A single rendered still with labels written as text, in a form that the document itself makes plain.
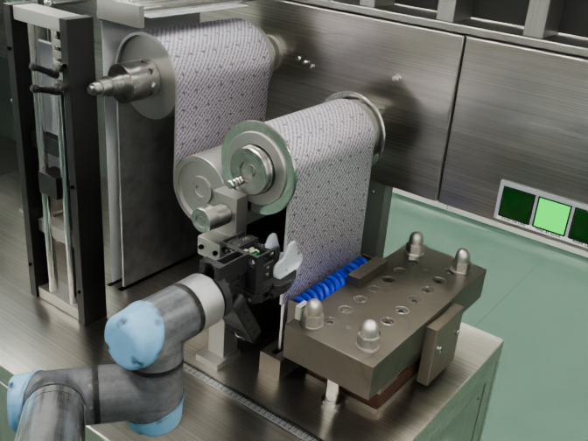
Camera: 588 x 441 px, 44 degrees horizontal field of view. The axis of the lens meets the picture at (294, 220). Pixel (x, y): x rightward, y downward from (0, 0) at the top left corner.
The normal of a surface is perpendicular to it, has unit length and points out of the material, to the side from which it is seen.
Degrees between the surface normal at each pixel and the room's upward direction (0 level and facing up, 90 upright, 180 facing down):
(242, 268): 90
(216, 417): 0
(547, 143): 90
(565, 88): 90
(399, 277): 0
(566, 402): 0
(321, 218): 90
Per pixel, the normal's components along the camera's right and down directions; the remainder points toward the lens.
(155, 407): 0.26, 0.43
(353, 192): 0.80, 0.31
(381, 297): 0.07, -0.90
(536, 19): -0.60, 0.30
